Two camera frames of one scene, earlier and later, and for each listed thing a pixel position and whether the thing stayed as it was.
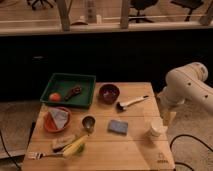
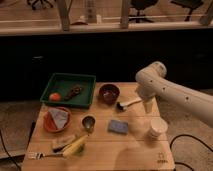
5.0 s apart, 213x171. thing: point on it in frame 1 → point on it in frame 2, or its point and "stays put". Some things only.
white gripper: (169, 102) → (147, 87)
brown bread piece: (59, 142) stays put
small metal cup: (88, 122) stays put
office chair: (141, 5) stays put
